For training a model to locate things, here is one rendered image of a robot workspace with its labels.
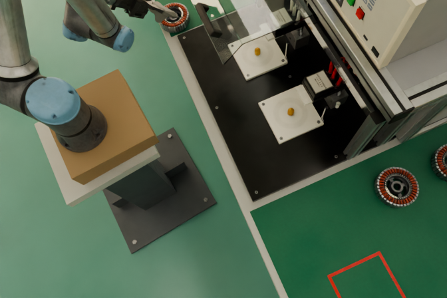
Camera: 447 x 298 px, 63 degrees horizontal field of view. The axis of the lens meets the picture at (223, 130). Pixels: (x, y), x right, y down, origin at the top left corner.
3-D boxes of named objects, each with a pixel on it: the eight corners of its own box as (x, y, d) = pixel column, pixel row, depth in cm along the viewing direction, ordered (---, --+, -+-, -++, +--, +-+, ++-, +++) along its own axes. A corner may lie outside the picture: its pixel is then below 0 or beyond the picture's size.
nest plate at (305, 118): (279, 144, 112) (279, 143, 111) (258, 104, 117) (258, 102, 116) (323, 125, 113) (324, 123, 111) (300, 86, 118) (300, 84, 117)
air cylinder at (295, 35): (294, 50, 123) (296, 40, 118) (284, 33, 126) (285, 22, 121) (308, 44, 124) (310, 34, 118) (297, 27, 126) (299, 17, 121)
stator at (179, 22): (163, 37, 132) (161, 30, 129) (156, 13, 136) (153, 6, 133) (193, 28, 133) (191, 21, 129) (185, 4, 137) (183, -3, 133)
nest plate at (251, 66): (246, 81, 121) (246, 79, 119) (228, 46, 126) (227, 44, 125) (287, 63, 122) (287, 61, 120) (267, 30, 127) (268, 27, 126)
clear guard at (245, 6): (223, 65, 96) (221, 52, 91) (190, 0, 105) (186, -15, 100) (334, 18, 98) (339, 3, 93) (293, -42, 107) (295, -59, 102)
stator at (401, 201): (391, 161, 109) (396, 158, 105) (422, 189, 105) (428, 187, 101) (365, 187, 107) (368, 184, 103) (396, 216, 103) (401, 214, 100)
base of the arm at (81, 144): (62, 159, 110) (47, 148, 101) (54, 115, 115) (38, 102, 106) (112, 143, 111) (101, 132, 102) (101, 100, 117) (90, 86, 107)
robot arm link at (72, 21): (86, 48, 108) (92, 10, 103) (54, 34, 110) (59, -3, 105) (102, 45, 115) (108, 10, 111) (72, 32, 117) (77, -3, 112)
